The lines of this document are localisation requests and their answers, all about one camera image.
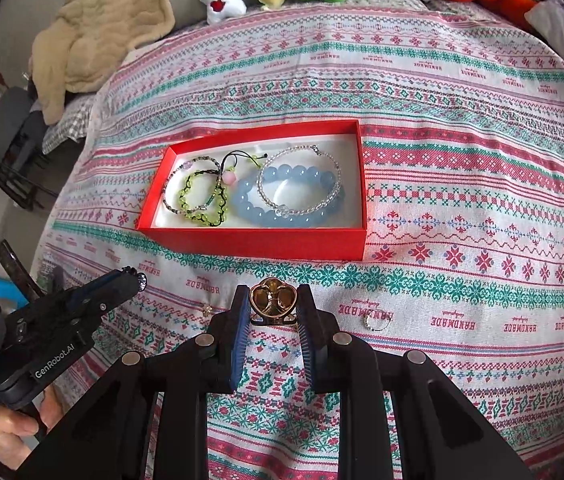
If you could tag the red jewelry box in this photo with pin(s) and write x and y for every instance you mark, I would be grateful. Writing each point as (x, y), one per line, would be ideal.
(262, 245)

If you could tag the grey checked bed sheet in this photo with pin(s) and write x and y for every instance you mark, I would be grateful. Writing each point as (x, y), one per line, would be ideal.
(69, 125)

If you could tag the beige quilted blanket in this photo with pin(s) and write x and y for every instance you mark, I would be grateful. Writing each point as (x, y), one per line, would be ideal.
(97, 25)

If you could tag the black chair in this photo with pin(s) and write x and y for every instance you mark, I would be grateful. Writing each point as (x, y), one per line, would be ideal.
(17, 130)

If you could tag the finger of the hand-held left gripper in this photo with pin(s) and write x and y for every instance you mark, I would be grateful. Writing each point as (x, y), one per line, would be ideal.
(112, 300)
(104, 282)

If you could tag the small gold earring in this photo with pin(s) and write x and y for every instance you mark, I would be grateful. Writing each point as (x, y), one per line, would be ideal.
(207, 310)

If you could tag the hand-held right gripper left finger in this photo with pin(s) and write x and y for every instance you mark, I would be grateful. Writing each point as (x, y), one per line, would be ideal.
(239, 330)

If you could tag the person's left hand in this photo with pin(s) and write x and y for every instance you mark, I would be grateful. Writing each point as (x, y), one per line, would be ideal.
(9, 430)

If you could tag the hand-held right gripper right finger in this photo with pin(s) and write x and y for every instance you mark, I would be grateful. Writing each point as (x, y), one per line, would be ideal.
(307, 330)

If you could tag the patterned knit-print bed cover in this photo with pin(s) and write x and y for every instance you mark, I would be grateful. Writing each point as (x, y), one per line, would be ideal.
(462, 185)

